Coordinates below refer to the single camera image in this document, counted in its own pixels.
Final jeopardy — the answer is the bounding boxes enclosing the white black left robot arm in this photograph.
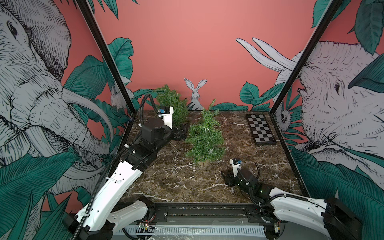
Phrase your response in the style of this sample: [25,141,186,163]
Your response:
[63,94,190,240]

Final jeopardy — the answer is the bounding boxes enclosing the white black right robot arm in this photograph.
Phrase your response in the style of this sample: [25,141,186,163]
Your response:
[221,164,363,240]

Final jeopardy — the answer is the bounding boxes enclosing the small green christmas tree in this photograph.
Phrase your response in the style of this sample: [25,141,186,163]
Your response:
[186,100,226,163]

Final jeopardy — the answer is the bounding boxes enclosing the small tree wooden base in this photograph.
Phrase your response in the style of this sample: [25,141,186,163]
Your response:
[197,161,210,167]

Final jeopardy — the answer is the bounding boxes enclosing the large green christmas tree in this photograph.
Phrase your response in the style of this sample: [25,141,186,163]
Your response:
[154,85,189,126]

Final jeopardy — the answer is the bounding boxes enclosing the black white chessboard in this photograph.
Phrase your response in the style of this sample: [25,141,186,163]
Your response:
[246,114,277,146]

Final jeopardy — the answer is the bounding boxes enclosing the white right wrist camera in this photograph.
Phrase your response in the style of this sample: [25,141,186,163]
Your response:
[230,158,242,177]

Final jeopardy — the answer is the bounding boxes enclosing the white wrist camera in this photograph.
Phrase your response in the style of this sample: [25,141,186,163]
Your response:
[159,106,174,129]
[230,158,242,177]

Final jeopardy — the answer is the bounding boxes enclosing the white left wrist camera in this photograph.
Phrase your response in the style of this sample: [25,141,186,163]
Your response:
[159,106,174,129]

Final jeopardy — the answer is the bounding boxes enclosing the white slotted cable tray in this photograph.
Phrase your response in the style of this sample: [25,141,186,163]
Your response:
[124,225,266,239]

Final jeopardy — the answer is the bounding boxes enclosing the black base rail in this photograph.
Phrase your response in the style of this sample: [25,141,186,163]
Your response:
[150,203,279,225]

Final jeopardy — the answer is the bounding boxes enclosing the black frame post left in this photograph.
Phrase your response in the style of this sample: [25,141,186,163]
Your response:
[76,0,137,114]

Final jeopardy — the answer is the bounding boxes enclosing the black frame post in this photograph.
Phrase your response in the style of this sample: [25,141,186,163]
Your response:
[269,0,343,115]
[76,0,137,114]

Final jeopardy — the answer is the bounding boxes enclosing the black frame post right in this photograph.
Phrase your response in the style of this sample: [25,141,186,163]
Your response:
[269,0,343,115]

